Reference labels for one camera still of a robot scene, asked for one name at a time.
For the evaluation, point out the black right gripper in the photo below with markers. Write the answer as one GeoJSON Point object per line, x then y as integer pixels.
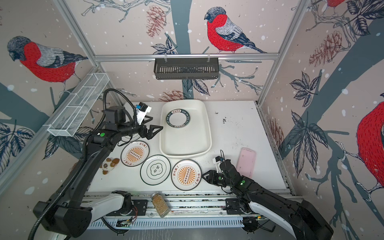
{"type": "Point", "coordinates": [212, 177]}

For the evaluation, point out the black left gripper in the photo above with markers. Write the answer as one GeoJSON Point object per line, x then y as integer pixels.
{"type": "Point", "coordinates": [150, 134]}

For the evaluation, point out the large green rim plate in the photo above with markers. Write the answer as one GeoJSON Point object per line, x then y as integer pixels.
{"type": "Point", "coordinates": [178, 118]}

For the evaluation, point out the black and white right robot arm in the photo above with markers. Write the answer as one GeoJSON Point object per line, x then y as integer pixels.
{"type": "Point", "coordinates": [302, 220]}

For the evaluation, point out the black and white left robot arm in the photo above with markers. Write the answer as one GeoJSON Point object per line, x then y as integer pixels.
{"type": "Point", "coordinates": [63, 212]}

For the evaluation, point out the white plastic bin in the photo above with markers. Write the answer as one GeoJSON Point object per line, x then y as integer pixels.
{"type": "Point", "coordinates": [194, 140]}

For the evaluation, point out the front orange sunburst plate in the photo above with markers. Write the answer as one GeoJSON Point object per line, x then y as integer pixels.
{"type": "Point", "coordinates": [186, 175]}

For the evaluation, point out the orange sunburst plate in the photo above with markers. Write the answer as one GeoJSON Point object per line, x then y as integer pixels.
{"type": "Point", "coordinates": [135, 153]}
{"type": "Point", "coordinates": [186, 175]}

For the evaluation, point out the left orange sunburst plate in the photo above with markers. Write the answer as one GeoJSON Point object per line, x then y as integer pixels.
{"type": "Point", "coordinates": [135, 153]}

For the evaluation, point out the front white black-line plate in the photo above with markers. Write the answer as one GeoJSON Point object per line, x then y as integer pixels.
{"type": "Point", "coordinates": [155, 170]}

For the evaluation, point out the brown white plush toy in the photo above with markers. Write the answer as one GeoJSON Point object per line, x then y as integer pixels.
{"type": "Point", "coordinates": [108, 165]}

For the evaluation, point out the glass jar of grains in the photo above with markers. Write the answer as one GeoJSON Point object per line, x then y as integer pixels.
{"type": "Point", "coordinates": [160, 205]}

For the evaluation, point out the small circuit board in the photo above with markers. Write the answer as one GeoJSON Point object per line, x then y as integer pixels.
{"type": "Point", "coordinates": [124, 223]}

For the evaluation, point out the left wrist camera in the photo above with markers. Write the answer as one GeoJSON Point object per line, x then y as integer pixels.
{"type": "Point", "coordinates": [142, 110]}

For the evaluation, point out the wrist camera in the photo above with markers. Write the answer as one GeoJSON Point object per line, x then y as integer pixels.
{"type": "Point", "coordinates": [217, 160]}
{"type": "Point", "coordinates": [142, 110]}

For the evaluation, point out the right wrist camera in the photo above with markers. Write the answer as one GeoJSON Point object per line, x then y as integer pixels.
{"type": "Point", "coordinates": [217, 160]}

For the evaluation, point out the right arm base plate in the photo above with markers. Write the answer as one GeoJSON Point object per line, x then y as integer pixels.
{"type": "Point", "coordinates": [237, 207]}

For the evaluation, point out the black hanging wire basket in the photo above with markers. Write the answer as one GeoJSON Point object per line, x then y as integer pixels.
{"type": "Point", "coordinates": [186, 69]}

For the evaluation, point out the white mesh wall shelf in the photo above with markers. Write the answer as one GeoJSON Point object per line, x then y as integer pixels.
{"type": "Point", "coordinates": [81, 102]}

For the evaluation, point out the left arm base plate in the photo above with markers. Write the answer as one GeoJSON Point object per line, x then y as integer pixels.
{"type": "Point", "coordinates": [134, 208]}

